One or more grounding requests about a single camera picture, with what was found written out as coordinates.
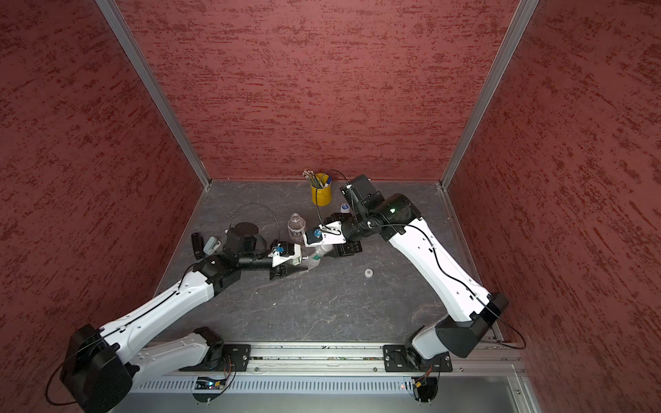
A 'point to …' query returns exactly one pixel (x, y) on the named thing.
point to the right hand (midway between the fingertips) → (327, 242)
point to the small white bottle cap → (368, 273)
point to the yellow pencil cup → (324, 195)
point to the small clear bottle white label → (296, 226)
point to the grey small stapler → (211, 245)
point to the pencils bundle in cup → (313, 180)
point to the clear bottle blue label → (344, 208)
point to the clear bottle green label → (318, 253)
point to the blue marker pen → (330, 180)
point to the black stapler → (198, 245)
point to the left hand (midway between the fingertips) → (302, 260)
